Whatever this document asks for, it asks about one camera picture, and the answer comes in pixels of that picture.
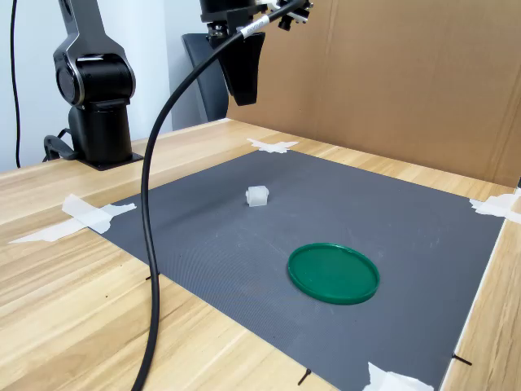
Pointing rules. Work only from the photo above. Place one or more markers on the round green lid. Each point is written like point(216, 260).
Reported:
point(334, 273)

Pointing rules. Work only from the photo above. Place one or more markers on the white tape cross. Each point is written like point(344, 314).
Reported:
point(386, 380)
point(272, 146)
point(498, 205)
point(85, 216)

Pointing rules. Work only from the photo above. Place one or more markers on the small white camera box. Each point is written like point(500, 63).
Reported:
point(295, 14)

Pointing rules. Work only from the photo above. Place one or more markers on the dark grey chair back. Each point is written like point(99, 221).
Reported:
point(205, 77)

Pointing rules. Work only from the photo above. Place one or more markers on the brown cardboard partition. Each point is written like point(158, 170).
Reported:
point(407, 81)

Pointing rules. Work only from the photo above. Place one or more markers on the small white plastic terminal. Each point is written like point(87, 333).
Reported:
point(257, 196)

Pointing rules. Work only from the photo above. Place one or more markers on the dark grey mat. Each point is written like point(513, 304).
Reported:
point(366, 212)

